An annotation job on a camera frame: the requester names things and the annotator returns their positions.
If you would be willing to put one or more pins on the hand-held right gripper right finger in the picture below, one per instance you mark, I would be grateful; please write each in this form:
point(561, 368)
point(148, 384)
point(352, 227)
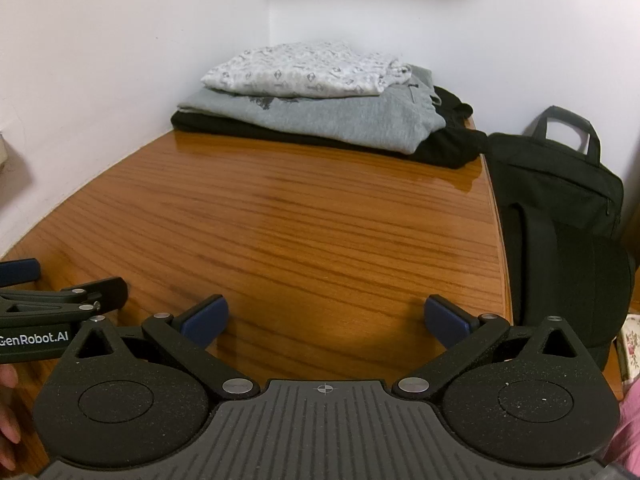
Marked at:
point(445, 317)

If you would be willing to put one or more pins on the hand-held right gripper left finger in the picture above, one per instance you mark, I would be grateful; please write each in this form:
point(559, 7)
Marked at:
point(205, 317)

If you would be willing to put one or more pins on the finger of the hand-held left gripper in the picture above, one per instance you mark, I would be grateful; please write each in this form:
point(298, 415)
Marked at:
point(107, 294)
point(20, 271)

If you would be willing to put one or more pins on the white patterned garment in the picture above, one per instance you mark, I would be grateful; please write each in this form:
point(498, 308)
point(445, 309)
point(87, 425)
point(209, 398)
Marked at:
point(300, 67)

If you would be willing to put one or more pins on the person's left hand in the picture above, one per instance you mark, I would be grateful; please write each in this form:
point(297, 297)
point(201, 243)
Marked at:
point(7, 430)

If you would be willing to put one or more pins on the black bag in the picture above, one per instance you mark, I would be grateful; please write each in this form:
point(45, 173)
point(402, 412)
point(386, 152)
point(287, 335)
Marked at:
point(555, 200)

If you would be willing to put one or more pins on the black folded garment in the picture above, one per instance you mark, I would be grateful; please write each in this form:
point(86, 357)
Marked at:
point(445, 147)

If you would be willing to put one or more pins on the floral cloth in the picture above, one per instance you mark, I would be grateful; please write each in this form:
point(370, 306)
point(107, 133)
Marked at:
point(631, 350)

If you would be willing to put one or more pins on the pink clothing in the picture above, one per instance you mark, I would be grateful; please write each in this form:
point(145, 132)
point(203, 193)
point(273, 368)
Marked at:
point(627, 430)

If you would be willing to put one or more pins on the grey printed sweatshirt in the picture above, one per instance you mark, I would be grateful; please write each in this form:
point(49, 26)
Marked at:
point(340, 117)

